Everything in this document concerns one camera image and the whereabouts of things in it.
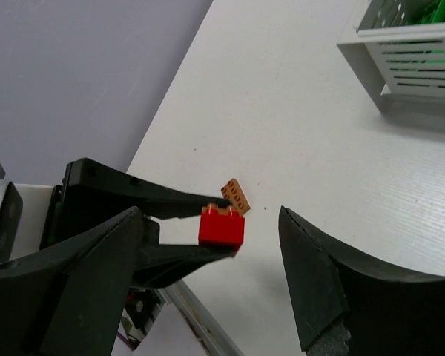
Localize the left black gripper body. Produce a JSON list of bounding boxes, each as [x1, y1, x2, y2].
[[39, 177, 156, 250]]

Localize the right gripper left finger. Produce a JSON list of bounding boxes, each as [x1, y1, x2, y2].
[[0, 208, 144, 355]]

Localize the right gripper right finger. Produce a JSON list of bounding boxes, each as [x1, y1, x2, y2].
[[278, 207, 445, 355]]

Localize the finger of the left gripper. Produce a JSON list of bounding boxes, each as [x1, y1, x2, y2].
[[65, 158, 231, 221], [131, 244, 236, 289]]

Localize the small red lego piece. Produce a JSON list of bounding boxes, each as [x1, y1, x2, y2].
[[198, 203, 245, 251]]

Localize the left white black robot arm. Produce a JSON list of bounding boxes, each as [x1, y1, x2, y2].
[[0, 158, 245, 313]]

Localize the orange flat lego brick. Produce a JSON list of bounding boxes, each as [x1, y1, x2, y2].
[[220, 178, 251, 215]]

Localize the white slotted container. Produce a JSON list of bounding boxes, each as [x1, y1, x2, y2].
[[337, 0, 445, 111]]

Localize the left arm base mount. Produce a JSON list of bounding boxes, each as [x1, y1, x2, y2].
[[113, 287, 168, 352]]

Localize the aluminium table rail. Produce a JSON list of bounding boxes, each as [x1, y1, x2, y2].
[[156, 280, 243, 356]]

